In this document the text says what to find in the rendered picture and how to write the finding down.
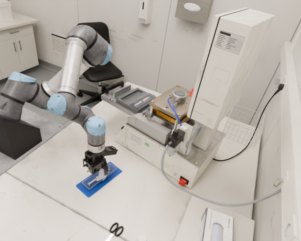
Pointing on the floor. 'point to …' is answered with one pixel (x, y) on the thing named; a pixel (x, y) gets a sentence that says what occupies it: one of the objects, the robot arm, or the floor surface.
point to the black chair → (107, 70)
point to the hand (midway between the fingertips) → (100, 174)
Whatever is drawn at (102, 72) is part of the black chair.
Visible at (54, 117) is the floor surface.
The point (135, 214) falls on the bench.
